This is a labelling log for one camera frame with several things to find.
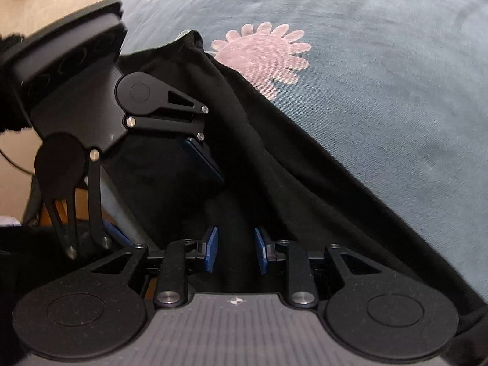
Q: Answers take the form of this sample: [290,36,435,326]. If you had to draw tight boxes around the black pants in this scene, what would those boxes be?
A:
[103,30,488,351]

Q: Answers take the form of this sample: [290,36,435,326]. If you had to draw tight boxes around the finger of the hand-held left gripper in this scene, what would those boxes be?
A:
[41,150,133,261]
[125,83,226,187]

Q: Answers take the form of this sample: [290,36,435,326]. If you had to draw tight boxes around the blue floral bed sheet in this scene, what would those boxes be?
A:
[118,0,488,298]

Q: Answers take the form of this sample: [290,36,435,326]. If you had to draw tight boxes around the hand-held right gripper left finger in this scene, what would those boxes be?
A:
[89,226,221,308]

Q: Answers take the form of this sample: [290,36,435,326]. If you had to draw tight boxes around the wooden bed frame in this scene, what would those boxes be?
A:
[38,187,92,233]

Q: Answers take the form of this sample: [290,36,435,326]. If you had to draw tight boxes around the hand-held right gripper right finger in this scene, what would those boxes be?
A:
[254,226,385,309]

